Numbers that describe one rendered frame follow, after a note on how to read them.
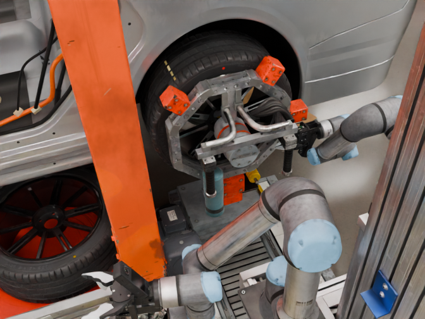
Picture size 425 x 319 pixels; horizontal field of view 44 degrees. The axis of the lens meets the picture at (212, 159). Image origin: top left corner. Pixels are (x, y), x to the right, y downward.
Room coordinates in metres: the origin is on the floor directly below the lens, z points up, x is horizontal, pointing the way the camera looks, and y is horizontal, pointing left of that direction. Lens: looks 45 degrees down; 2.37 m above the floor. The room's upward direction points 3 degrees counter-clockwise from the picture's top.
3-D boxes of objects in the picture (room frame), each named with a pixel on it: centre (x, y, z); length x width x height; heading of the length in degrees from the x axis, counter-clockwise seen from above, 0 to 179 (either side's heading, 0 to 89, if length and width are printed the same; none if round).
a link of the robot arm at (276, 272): (0.83, -0.20, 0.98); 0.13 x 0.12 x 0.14; 5
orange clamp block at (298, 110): (1.77, -0.38, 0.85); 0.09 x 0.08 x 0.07; 107
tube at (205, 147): (1.53, -0.02, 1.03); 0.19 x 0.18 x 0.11; 17
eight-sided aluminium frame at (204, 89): (1.67, -0.08, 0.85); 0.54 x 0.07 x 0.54; 107
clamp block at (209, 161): (1.43, 0.02, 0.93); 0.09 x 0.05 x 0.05; 17
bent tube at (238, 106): (1.58, -0.21, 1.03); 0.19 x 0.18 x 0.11; 17
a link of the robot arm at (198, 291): (0.69, 0.05, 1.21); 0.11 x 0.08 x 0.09; 95
